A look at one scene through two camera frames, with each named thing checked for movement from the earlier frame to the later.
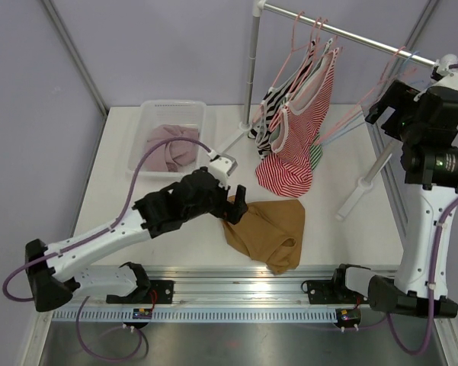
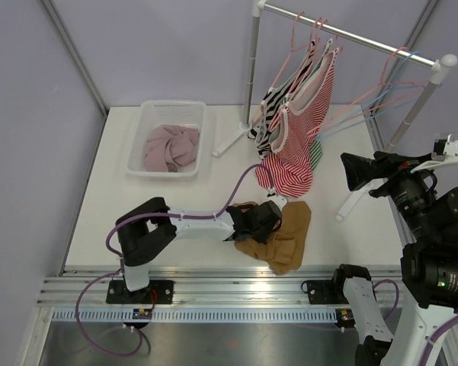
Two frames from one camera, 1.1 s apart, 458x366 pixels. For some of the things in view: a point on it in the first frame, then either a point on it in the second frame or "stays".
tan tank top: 271,232 stays
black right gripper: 400,97 → 362,170
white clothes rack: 366,183 stays
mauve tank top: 169,155 stays
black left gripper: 230,212 → 262,237
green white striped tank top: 315,152 stays
